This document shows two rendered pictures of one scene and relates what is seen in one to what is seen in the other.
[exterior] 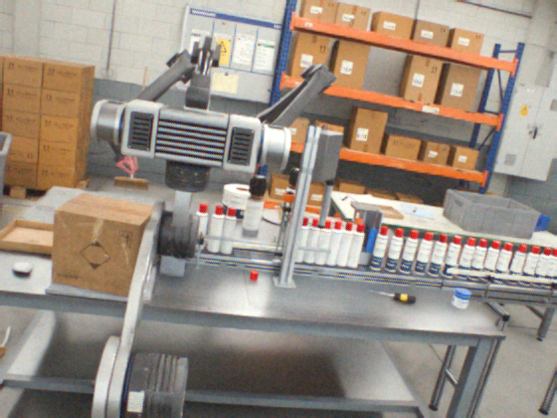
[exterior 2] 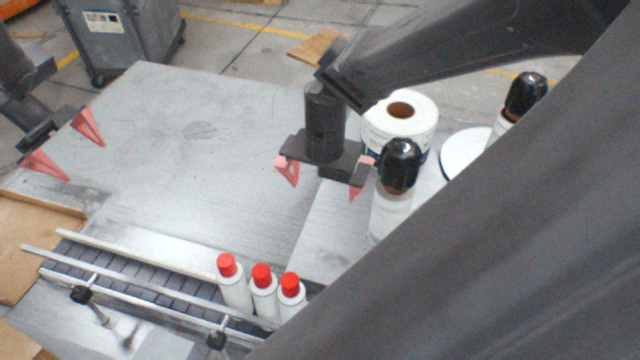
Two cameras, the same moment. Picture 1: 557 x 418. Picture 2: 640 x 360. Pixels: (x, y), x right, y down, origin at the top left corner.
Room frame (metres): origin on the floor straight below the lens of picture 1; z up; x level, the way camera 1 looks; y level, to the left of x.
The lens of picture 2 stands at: (1.80, -0.02, 1.72)
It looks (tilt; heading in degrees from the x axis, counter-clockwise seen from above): 48 degrees down; 28
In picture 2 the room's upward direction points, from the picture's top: straight up
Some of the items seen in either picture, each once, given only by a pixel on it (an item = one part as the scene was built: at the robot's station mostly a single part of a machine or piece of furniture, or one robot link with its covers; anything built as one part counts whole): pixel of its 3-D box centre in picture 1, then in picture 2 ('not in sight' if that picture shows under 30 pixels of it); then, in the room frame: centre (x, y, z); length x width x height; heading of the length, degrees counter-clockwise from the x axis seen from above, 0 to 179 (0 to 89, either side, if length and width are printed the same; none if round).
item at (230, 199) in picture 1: (240, 202); (397, 130); (2.68, 0.20, 0.95); 0.20 x 0.20 x 0.14
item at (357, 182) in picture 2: not in sight; (345, 179); (2.20, 0.15, 1.25); 0.07 x 0.07 x 0.09; 8
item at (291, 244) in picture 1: (298, 207); not in sight; (1.99, -0.08, 1.16); 0.04 x 0.04 x 0.67; 11
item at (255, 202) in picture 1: (254, 205); (393, 196); (2.38, 0.11, 1.03); 0.09 x 0.09 x 0.30
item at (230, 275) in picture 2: (200, 226); (234, 287); (2.06, 0.31, 0.98); 0.05 x 0.05 x 0.20
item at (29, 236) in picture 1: (40, 237); (1, 240); (1.94, 0.97, 0.85); 0.30 x 0.26 x 0.04; 101
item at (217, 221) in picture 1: (216, 228); (266, 297); (2.07, 0.24, 0.98); 0.05 x 0.05 x 0.20
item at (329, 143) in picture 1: (320, 154); not in sight; (2.06, -0.14, 1.38); 0.17 x 0.10 x 0.19; 156
